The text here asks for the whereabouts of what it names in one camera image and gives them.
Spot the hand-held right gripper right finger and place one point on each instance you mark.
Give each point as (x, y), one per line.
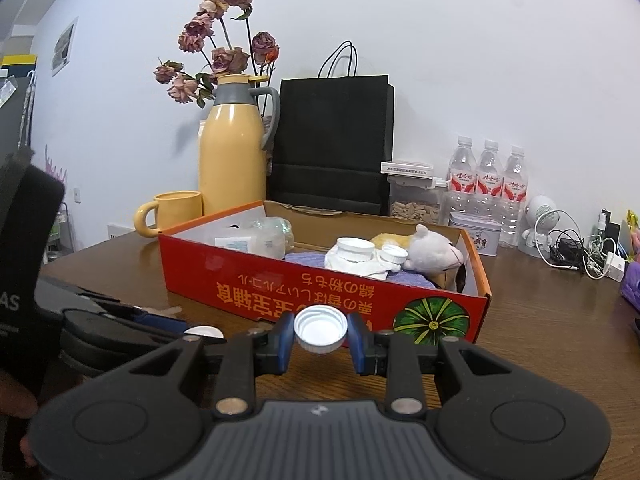
(357, 340)

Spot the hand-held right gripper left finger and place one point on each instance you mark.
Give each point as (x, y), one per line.
(286, 335)

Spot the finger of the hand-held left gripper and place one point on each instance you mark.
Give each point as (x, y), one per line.
(125, 342)
(160, 324)

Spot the white ridged lid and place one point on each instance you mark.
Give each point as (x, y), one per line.
(320, 332)

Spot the round white compact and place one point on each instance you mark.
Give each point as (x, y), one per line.
(205, 333)

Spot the red cardboard box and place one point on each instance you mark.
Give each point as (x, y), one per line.
(250, 285)

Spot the purple fabric pouch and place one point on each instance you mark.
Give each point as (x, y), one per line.
(305, 259)

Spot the large white cap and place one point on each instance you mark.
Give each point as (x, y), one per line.
(355, 249)

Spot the clear plastic jar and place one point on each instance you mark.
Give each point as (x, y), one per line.
(235, 244)

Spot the yellow white plush toy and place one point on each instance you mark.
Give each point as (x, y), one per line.
(430, 255)

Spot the person's left hand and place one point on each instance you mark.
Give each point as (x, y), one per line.
(20, 395)

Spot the yellow mug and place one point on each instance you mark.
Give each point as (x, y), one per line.
(180, 212)

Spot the clear nut container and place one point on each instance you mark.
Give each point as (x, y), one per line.
(415, 210)

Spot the white tin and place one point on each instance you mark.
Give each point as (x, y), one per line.
(475, 235)

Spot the yellow thermos jug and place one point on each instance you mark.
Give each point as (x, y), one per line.
(230, 160)

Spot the black paper bag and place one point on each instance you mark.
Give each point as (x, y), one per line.
(330, 135)

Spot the white robot-shaped gadget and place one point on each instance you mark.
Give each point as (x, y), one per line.
(540, 220)

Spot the white charger plug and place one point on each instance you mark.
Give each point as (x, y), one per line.
(615, 267)

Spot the dried rose bouquet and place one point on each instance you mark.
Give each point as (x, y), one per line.
(230, 60)

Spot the black power adapter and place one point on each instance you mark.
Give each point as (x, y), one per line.
(607, 230)

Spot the purple soft item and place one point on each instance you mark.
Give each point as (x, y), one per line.
(632, 287)

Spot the yellow green snack packet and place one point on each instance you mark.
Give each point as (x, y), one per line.
(634, 235)

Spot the white wall socket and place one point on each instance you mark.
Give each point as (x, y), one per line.
(78, 195)

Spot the wall notice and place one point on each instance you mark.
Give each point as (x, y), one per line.
(65, 47)

